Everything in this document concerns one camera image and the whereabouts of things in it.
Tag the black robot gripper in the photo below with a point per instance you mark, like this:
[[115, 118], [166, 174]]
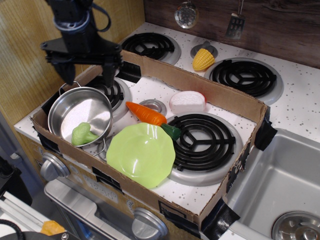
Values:
[[83, 47]]

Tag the silver oven door handle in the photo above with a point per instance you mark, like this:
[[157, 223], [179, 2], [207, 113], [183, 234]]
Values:
[[91, 217]]

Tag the right silver stove knob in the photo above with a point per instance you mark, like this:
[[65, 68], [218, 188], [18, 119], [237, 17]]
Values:
[[147, 226]]

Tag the orange object at bottom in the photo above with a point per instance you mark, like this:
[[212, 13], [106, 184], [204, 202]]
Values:
[[51, 228]]

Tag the grey stovetop knob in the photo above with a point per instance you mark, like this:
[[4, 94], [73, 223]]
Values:
[[205, 45]]

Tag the green toy broccoli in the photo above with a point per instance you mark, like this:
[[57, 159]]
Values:
[[82, 135]]

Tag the back right black burner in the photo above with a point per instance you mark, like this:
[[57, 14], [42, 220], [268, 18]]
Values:
[[251, 76]]

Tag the brown cardboard fence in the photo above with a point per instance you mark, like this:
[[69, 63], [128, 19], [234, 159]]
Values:
[[215, 217]]

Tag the hanging steel spatula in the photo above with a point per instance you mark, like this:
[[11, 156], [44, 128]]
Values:
[[236, 23]]

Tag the front right black burner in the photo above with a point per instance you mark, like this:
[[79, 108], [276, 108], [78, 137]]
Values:
[[206, 149]]

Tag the front left black burner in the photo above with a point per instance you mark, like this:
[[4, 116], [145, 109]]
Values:
[[118, 94]]

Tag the hanging steel strainer ladle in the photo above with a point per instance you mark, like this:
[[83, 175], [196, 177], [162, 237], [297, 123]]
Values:
[[186, 15]]

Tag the orange toy carrot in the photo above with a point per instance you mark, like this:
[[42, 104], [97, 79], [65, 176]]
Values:
[[150, 116]]

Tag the yellow toy corn cob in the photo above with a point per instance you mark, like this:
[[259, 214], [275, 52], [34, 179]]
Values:
[[203, 60]]

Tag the grey metal sink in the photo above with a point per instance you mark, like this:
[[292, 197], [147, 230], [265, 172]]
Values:
[[283, 177]]

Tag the small steel pot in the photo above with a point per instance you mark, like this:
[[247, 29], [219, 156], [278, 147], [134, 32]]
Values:
[[81, 104]]

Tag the silver stove knob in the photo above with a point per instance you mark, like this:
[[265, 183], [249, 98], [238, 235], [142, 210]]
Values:
[[53, 168], [147, 226]]

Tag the steel sink drain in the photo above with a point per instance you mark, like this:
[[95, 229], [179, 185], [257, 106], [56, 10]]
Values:
[[296, 225]]

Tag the left silver stove knob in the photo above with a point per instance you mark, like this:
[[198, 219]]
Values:
[[53, 168]]

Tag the black burner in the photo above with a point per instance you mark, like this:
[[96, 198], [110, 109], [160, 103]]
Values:
[[153, 45], [206, 149], [118, 94], [251, 76]]

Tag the light green plastic plate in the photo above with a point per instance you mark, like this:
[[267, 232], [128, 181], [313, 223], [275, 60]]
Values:
[[143, 152]]

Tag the white toy cheese wedge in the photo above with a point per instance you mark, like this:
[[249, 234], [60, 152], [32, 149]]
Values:
[[187, 101]]

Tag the back left black burner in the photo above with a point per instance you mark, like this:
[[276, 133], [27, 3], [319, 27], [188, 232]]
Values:
[[153, 45]]

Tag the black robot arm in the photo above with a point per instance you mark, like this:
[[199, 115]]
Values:
[[75, 15]]

